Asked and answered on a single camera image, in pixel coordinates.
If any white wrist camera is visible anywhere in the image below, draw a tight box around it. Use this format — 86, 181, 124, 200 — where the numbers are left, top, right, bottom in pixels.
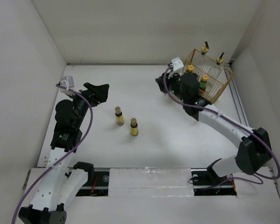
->
168, 57, 184, 76
56, 76, 75, 96

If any gold wire basket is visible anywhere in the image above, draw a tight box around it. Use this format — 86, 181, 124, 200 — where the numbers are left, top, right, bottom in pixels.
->
183, 49, 235, 105

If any black mounting rail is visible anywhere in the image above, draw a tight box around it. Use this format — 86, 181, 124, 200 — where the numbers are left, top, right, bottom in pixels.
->
77, 168, 237, 197

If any short glass cruet gold spout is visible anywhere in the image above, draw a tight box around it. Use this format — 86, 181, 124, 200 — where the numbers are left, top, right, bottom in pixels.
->
196, 41, 209, 71

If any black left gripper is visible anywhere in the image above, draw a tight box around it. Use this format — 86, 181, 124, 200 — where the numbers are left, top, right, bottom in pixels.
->
67, 83, 108, 128

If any small brown bottle cork cap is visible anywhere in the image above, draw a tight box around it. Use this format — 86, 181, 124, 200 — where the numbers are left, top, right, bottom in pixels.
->
130, 118, 139, 136

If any small brown bottle yellow label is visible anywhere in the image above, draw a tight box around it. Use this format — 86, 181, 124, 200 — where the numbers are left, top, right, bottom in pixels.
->
115, 106, 125, 125

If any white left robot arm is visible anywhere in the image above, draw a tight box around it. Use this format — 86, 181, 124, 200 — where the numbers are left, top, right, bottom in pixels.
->
12, 81, 110, 224

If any red sauce bottle green label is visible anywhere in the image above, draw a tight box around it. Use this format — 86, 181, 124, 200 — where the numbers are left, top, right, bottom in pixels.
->
199, 75, 210, 95

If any tall glass cruet gold spout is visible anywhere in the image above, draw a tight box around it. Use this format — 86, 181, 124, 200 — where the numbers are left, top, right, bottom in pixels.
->
207, 52, 224, 89

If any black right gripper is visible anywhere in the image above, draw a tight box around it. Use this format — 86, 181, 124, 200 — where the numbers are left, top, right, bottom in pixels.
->
155, 70, 188, 103

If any red sauce bottle yellow cap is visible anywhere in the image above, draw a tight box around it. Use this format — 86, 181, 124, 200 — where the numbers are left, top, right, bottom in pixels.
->
186, 64, 195, 74

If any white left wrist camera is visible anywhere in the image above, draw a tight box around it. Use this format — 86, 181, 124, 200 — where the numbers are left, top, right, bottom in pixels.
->
56, 76, 75, 96

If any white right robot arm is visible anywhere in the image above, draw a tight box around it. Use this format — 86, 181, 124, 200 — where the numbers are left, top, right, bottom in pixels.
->
155, 72, 276, 185

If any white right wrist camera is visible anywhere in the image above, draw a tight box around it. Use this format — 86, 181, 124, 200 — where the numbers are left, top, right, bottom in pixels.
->
168, 57, 184, 76

